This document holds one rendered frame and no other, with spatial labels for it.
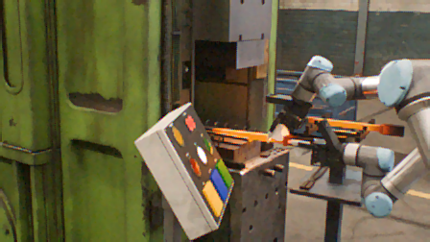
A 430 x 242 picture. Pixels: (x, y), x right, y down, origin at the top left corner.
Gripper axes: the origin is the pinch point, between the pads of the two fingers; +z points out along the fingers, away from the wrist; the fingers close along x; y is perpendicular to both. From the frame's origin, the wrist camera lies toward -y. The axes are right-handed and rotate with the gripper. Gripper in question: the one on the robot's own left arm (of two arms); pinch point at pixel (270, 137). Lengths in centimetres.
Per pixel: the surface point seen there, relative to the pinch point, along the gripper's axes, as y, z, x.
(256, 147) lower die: -3.9, 9.2, 4.5
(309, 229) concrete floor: 14, 108, 144
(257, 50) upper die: -22.1, -23.6, 2.2
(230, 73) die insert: -26.4, -10.7, -0.1
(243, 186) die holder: 5.8, 14.2, -15.2
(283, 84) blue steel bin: -129, 113, 353
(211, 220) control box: 19, -7, -68
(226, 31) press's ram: -26.7, -29.7, -17.5
